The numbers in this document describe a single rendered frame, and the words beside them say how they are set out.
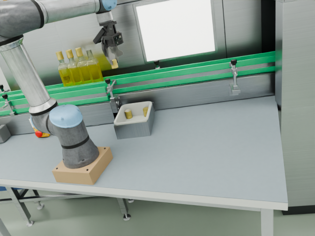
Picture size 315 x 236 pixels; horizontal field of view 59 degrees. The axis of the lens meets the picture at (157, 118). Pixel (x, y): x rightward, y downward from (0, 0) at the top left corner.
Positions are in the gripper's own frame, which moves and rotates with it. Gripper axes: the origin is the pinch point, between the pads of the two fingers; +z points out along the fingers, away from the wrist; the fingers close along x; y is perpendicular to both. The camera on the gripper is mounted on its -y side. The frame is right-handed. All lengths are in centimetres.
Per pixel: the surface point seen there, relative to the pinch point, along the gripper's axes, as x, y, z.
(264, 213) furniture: -31, 85, 43
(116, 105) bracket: -7.0, 0.5, 22.3
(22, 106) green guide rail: -32, -48, 16
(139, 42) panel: 24.0, -0.1, -3.0
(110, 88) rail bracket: -7.9, 0.8, 11.8
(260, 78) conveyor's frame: 39, 64, 23
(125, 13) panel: 22.1, -3.6, -20.1
